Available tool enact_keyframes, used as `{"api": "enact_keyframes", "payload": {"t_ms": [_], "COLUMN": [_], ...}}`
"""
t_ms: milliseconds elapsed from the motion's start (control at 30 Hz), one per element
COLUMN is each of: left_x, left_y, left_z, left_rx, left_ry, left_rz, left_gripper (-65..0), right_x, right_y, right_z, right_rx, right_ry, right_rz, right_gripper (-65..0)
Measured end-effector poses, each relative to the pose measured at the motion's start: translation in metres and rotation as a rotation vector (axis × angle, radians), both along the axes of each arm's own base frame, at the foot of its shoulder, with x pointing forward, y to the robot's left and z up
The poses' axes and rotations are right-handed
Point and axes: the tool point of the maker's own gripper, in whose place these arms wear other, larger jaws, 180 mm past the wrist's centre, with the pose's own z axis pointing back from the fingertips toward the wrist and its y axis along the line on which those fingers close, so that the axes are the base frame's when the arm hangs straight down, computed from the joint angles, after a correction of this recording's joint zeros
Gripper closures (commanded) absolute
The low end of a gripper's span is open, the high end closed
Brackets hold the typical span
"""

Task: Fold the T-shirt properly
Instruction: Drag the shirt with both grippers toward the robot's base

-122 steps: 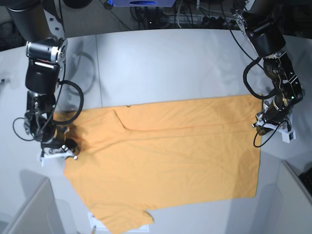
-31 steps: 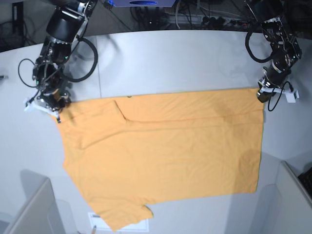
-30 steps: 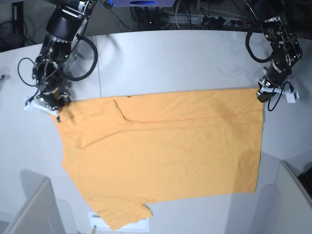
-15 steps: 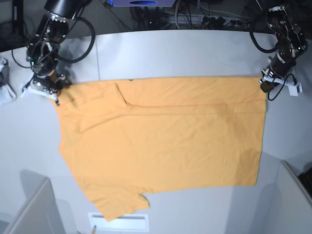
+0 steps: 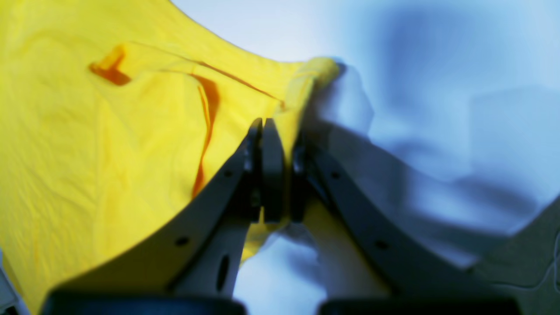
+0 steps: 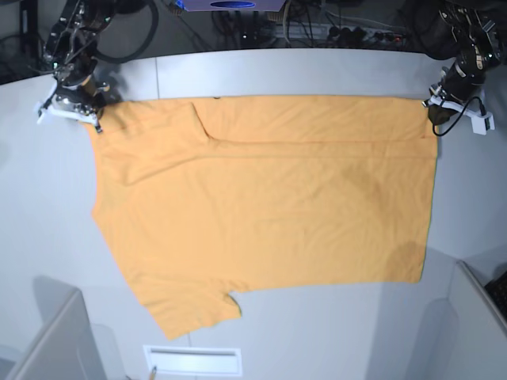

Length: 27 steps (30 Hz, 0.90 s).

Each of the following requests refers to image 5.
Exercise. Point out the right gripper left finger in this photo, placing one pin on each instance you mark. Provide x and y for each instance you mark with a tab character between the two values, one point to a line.
190	265

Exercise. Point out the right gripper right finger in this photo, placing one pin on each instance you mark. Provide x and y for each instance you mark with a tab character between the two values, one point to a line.
420	283

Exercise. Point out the yellow orange T-shirt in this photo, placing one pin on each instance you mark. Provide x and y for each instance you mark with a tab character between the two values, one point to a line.
114	115

